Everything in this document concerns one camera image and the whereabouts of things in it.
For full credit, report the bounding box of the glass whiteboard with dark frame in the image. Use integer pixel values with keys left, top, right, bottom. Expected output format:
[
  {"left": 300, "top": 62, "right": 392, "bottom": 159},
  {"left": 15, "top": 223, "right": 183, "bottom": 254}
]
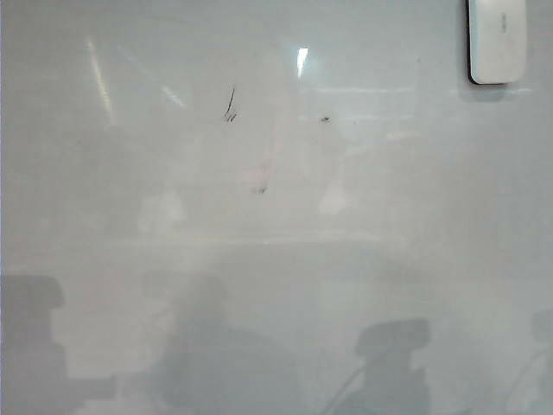
[{"left": 0, "top": 0, "right": 553, "bottom": 415}]

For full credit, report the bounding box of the white whiteboard eraser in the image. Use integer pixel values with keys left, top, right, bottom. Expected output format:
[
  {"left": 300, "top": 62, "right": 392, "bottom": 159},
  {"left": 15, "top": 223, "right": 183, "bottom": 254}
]
[{"left": 466, "top": 0, "right": 529, "bottom": 86}]

